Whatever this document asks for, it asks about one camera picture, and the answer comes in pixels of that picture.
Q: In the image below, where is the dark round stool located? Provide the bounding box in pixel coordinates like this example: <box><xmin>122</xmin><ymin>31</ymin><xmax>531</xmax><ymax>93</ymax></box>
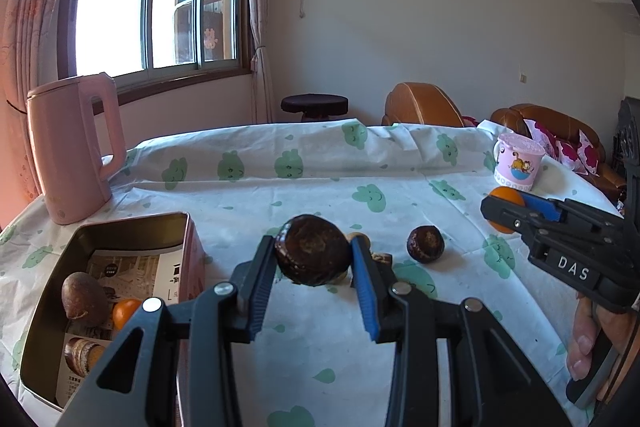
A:
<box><xmin>280</xmin><ymin>94</ymin><xmax>349</xmax><ymax>122</ymax></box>

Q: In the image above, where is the brown leather sofa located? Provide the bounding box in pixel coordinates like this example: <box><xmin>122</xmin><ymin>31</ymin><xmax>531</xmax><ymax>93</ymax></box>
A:
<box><xmin>490</xmin><ymin>103</ymin><xmax>628</xmax><ymax>202</ymax></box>

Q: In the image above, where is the person's right hand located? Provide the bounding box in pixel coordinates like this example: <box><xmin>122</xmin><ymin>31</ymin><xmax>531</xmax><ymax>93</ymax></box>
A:
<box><xmin>566</xmin><ymin>297</ymin><xmax>637</xmax><ymax>402</ymax></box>

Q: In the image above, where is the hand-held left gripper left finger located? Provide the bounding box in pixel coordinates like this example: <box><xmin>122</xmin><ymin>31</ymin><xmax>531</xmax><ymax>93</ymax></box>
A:
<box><xmin>55</xmin><ymin>234</ymin><xmax>278</xmax><ymax>427</ymax></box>

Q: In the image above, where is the small orange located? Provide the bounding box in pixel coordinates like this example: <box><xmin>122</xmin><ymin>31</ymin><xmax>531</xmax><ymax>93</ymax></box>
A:
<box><xmin>487</xmin><ymin>187</ymin><xmax>526</xmax><ymax>235</ymax></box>

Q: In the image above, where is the pink electric kettle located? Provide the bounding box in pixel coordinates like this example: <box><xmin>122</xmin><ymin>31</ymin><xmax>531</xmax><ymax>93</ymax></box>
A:
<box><xmin>26</xmin><ymin>73</ymin><xmax>128</xmax><ymax>226</ymax></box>

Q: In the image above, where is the round orange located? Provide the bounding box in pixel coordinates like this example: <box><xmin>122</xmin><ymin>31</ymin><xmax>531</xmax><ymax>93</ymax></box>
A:
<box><xmin>111</xmin><ymin>298</ymin><xmax>143</xmax><ymax>330</ymax></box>

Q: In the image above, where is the pink floral curtain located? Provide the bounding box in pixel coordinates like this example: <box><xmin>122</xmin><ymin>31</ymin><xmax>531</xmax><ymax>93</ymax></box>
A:
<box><xmin>0</xmin><ymin>0</ymin><xmax>96</xmax><ymax>202</ymax></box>

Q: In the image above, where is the beige tied curtain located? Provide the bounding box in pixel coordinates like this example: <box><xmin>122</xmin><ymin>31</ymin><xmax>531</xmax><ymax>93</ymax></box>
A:
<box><xmin>245</xmin><ymin>0</ymin><xmax>277</xmax><ymax>125</ymax></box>

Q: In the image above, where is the floral cushion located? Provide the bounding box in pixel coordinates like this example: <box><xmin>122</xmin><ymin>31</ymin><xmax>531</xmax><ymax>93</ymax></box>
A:
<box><xmin>556</xmin><ymin>130</ymin><xmax>608</xmax><ymax>176</ymax></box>
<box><xmin>522</xmin><ymin>118</ymin><xmax>560</xmax><ymax>158</ymax></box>

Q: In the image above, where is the white tablecloth with green clouds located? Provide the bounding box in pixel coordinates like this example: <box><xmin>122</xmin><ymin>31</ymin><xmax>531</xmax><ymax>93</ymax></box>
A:
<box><xmin>0</xmin><ymin>119</ymin><xmax>626</xmax><ymax>427</ymax></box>

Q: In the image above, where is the dark round fruit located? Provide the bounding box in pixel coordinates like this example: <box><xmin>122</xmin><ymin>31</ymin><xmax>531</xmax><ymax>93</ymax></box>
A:
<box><xmin>406</xmin><ymin>226</ymin><xmax>445</xmax><ymax>264</ymax></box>
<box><xmin>275</xmin><ymin>215</ymin><xmax>351</xmax><ymax>288</ymax></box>

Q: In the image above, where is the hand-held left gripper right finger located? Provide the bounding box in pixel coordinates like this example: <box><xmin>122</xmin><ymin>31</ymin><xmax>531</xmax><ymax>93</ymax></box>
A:
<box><xmin>350</xmin><ymin>237</ymin><xmax>576</xmax><ymax>427</ymax></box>

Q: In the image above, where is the brown leather chair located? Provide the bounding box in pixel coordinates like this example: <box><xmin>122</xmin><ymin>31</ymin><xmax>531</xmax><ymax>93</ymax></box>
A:
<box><xmin>382</xmin><ymin>82</ymin><xmax>466</xmax><ymax>128</ymax></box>

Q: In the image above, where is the printed paper leaflet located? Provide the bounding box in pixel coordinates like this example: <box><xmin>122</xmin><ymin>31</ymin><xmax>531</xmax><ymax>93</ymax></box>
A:
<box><xmin>55</xmin><ymin>249</ymin><xmax>183</xmax><ymax>408</ymax></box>

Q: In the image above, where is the brown round fruit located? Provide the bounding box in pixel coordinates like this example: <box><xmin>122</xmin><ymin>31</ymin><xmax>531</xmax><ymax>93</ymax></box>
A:
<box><xmin>61</xmin><ymin>272</ymin><xmax>108</xmax><ymax>327</ymax></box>

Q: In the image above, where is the pink metal tin box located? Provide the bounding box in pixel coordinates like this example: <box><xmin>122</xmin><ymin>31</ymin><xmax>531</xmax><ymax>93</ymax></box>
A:
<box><xmin>19</xmin><ymin>211</ymin><xmax>206</xmax><ymax>413</ymax></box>

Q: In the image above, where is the pink cartoon cup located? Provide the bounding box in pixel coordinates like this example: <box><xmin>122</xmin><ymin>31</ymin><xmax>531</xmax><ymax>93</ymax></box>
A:
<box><xmin>492</xmin><ymin>133</ymin><xmax>547</xmax><ymax>192</ymax></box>

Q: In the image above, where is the dark carved wooden furniture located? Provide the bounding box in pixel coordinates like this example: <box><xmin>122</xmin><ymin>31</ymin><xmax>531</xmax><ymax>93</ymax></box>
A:
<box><xmin>612</xmin><ymin>97</ymin><xmax>640</xmax><ymax>218</ymax></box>

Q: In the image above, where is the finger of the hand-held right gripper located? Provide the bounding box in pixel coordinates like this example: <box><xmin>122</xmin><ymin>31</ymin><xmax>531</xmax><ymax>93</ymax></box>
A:
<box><xmin>520</xmin><ymin>192</ymin><xmax>572</xmax><ymax>223</ymax></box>
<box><xmin>480</xmin><ymin>194</ymin><xmax>541</xmax><ymax>241</ymax></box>

